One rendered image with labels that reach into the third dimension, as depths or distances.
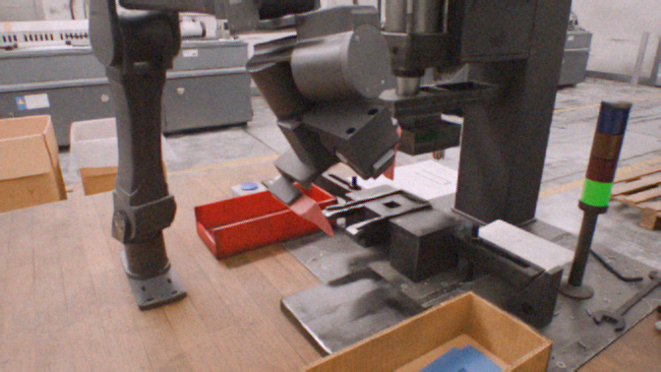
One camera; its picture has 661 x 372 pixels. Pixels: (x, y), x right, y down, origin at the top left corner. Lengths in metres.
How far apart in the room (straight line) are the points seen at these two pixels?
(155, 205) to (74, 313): 0.20
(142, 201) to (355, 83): 0.43
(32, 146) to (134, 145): 2.14
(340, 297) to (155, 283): 0.29
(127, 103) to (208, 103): 4.63
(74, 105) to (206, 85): 1.32
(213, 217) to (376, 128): 0.59
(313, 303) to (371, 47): 0.40
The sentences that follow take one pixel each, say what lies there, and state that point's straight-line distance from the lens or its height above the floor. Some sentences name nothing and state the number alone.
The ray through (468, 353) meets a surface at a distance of 0.60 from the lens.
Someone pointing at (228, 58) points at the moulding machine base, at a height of 0.81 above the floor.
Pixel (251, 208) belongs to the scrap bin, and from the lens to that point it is 0.93.
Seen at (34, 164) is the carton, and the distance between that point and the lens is 2.80.
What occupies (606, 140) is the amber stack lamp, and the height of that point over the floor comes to 1.15.
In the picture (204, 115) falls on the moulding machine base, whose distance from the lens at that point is 5.26.
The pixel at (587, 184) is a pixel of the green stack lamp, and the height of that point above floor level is 1.08.
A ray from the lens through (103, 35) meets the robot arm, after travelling 0.60.
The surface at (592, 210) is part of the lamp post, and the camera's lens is 0.72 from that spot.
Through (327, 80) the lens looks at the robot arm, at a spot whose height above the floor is 1.25.
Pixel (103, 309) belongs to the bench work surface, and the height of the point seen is 0.90.
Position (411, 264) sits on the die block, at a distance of 0.73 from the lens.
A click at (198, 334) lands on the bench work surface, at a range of 0.66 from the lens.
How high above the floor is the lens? 1.30
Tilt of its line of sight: 22 degrees down
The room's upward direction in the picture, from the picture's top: straight up
